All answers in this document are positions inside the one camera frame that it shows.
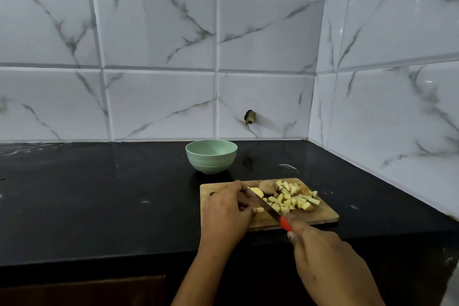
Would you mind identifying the wooden cutting board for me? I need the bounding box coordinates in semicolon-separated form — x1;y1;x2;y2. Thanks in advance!
199;178;340;232

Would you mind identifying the person's right hand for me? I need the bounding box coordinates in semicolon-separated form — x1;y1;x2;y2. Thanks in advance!
286;218;369;284

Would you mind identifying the brown unpeeled potato half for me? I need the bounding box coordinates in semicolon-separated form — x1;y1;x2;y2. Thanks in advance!
258;180;278;195

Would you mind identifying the red handled kitchen knife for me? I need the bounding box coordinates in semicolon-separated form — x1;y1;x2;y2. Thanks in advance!
247;192;294;233

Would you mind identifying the person's right forearm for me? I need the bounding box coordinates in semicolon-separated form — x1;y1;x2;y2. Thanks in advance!
312;268;387;306

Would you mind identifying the brown wooden cabinet door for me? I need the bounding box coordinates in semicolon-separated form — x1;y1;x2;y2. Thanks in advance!
0;275;168;306

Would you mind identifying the person's left forearm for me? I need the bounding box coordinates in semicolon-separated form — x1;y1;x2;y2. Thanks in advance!
171;240;234;306

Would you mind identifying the person's left hand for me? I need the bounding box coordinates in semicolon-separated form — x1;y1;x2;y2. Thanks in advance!
199;180;259;248

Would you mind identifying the light green ribbed bowl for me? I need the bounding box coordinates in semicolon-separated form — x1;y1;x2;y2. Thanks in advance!
185;140;238;175

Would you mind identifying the pile of diced potato pieces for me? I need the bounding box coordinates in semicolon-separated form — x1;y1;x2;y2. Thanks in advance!
267;180;321;214

